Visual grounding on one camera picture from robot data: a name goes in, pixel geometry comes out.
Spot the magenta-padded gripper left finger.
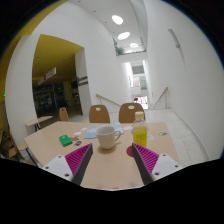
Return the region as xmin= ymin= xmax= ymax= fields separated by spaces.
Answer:
xmin=41 ymin=143 xmax=94 ymax=186

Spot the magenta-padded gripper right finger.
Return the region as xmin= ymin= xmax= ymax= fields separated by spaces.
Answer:
xmin=131 ymin=142 xmax=183 ymax=186

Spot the flat round red coaster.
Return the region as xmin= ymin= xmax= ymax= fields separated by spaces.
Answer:
xmin=126 ymin=144 xmax=135 ymax=158

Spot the green card box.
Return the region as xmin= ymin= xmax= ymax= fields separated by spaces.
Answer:
xmin=59 ymin=134 xmax=73 ymax=148

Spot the yellow drink bottle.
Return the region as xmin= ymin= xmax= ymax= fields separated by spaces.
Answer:
xmin=132 ymin=111 xmax=149 ymax=148

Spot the light blue paper sheet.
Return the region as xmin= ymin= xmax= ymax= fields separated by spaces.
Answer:
xmin=83 ymin=122 xmax=125 ymax=140

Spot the white ceramic mug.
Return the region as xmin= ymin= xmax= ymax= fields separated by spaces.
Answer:
xmin=95 ymin=125 xmax=122 ymax=150

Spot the wooden chair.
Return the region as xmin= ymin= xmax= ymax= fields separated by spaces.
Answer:
xmin=88 ymin=104 xmax=111 ymax=124
xmin=118 ymin=102 xmax=147 ymax=124
xmin=58 ymin=106 xmax=70 ymax=122

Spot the small side table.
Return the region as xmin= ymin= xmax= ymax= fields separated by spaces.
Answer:
xmin=25 ymin=115 xmax=54 ymax=132

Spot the wooden stair handrail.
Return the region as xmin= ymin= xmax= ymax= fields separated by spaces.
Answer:
xmin=95 ymin=93 xmax=122 ymax=107
xmin=152 ymin=86 xmax=170 ymax=109

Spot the shop shelf unit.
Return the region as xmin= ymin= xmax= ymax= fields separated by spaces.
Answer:
xmin=32 ymin=82 xmax=67 ymax=118

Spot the white hanging sign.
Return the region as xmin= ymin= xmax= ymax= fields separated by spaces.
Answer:
xmin=36 ymin=66 xmax=58 ymax=87

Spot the round ceiling lights group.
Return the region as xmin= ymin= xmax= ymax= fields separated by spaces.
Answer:
xmin=111 ymin=14 xmax=140 ymax=49

